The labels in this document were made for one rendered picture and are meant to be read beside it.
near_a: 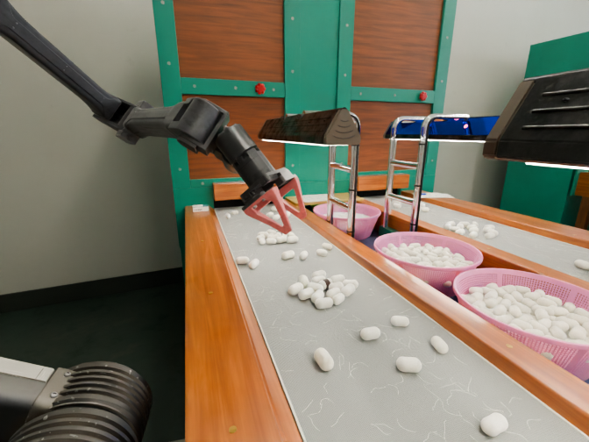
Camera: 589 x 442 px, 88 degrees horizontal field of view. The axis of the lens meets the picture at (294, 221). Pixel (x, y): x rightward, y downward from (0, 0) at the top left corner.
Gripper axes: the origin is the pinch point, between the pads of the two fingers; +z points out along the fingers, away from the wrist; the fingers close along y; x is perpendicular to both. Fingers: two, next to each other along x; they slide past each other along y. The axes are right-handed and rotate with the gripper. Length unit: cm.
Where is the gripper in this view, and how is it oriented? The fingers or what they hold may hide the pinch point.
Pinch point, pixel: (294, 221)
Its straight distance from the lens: 55.3
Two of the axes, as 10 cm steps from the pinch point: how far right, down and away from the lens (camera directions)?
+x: 7.4, -5.5, -3.9
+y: -2.9, 2.6, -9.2
